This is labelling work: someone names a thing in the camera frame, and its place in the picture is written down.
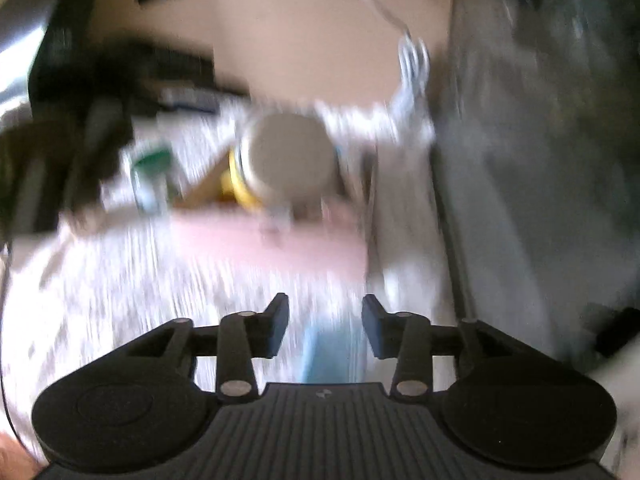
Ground silver lid cotton pad jar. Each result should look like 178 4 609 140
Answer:
233 112 338 207

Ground light blue box lid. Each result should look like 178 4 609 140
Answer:
298 320 366 384

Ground pink storage box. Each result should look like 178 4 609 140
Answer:
168 151 378 284

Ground white woven table cloth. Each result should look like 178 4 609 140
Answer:
1 105 456 460

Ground green lid glass jar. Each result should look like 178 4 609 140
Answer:
129 148 172 214

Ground black curved monitor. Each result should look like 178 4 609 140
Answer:
434 0 639 370

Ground white coiled cable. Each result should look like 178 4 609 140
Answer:
332 0 432 116

